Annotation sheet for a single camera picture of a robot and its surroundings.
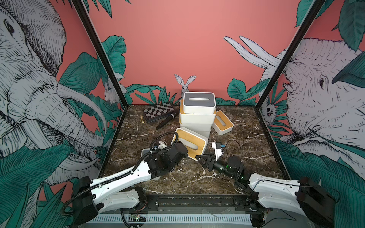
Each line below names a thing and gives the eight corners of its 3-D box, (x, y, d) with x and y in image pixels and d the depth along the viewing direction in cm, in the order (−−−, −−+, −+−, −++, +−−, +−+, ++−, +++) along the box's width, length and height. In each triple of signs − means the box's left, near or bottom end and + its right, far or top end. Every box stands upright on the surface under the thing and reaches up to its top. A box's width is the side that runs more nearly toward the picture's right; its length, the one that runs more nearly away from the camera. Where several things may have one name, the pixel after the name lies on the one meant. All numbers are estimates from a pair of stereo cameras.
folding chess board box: (148, 124, 109) (147, 121, 106) (142, 112, 117) (141, 109, 114) (176, 113, 116) (176, 111, 114) (169, 103, 124) (169, 100, 122)
